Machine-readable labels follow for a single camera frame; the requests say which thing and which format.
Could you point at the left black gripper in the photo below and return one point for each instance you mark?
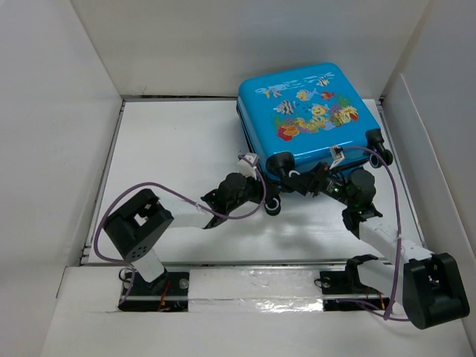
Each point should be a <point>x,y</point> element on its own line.
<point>258,188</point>

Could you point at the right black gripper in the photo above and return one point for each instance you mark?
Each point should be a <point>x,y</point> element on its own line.
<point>306,182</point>

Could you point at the blue hard-shell suitcase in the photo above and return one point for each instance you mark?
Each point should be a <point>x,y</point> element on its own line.
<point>291,118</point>

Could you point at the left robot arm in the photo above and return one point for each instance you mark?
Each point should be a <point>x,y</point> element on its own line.
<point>136,226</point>

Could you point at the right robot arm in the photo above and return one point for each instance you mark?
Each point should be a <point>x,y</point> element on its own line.
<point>427,285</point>

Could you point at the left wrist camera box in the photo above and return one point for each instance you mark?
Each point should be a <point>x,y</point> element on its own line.
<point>247,165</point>

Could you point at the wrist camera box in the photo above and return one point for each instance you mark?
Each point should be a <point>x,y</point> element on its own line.
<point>337,154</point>
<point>247,165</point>

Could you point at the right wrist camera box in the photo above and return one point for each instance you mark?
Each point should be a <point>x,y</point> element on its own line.
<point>337,154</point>

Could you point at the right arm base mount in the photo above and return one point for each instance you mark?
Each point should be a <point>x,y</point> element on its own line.
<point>340,296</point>

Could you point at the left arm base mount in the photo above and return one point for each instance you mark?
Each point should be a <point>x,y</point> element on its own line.
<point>168,294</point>

